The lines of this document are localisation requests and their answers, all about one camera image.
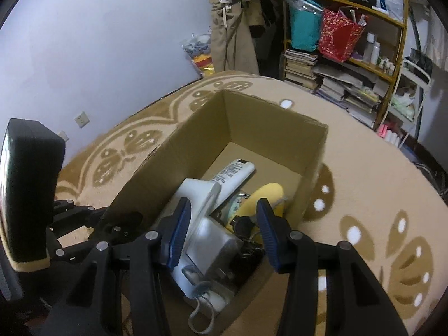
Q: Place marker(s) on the red gift bag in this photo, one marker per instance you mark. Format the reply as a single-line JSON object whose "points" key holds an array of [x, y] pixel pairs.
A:
{"points": [[339, 36]]}

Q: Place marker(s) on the white wall socket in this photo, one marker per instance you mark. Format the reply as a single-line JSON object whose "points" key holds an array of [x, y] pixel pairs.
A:
{"points": [[81, 119], [63, 135]]}

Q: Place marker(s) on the pale green packets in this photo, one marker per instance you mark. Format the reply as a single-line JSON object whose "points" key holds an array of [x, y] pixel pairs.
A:
{"points": [[404, 106]]}

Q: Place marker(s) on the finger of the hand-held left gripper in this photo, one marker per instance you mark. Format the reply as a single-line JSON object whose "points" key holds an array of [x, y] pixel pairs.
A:
{"points": [[70, 207], [119, 225]]}

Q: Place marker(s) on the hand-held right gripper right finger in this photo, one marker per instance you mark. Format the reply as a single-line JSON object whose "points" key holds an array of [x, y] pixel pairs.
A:
{"points": [[267, 238]]}

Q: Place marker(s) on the white square charger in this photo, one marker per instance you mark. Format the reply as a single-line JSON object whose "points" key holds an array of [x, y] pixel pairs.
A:
{"points": [[213, 245]]}

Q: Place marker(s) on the plastic bag of toys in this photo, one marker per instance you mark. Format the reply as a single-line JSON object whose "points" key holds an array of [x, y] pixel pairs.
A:
{"points": [[199, 50]]}

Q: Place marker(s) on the teal bag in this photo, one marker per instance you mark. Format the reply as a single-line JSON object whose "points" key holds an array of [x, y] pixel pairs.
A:
{"points": [[304, 24]]}

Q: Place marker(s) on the pile of books and papers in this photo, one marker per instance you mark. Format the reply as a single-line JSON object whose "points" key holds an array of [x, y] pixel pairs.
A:
{"points": [[350, 94]]}

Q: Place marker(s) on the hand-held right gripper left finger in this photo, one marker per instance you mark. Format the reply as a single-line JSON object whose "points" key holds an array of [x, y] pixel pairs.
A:
{"points": [[178, 231]]}

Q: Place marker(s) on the pink and white bottles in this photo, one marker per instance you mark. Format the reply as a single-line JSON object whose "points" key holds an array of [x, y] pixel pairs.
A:
{"points": [[390, 134]]}

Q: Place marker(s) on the dark brown coat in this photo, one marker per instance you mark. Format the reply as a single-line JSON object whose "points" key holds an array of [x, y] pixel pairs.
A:
{"points": [[262, 14]]}

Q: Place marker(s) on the white tube with text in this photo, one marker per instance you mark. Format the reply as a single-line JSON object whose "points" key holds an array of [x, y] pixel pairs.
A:
{"points": [[234, 173]]}

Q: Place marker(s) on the wooden shelf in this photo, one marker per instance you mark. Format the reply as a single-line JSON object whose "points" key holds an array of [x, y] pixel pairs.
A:
{"points": [[383, 28]]}

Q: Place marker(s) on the white box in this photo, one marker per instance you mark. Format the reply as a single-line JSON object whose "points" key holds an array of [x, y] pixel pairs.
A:
{"points": [[197, 190]]}

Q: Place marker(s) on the brown cardboard box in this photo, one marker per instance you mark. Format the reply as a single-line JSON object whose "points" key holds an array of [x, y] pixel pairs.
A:
{"points": [[273, 140]]}

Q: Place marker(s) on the short white bottle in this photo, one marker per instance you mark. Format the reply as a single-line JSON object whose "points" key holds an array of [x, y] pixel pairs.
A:
{"points": [[376, 54]]}

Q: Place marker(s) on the yellow oval case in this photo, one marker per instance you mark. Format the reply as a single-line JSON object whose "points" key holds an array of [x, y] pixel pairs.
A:
{"points": [[260, 194]]}

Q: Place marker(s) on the beige brown flower blanket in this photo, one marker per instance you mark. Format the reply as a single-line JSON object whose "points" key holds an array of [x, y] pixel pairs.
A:
{"points": [[367, 182]]}

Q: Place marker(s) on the bunch of black keys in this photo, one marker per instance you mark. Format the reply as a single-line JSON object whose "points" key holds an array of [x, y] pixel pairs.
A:
{"points": [[243, 225]]}

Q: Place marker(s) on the stack of old books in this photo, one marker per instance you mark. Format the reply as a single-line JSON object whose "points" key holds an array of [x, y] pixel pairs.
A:
{"points": [[301, 71]]}

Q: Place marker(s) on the black pouch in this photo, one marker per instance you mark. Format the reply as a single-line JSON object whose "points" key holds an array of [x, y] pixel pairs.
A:
{"points": [[421, 59]]}

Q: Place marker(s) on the white trolley cart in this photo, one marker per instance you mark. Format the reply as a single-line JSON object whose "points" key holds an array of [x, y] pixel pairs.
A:
{"points": [[418, 71]]}

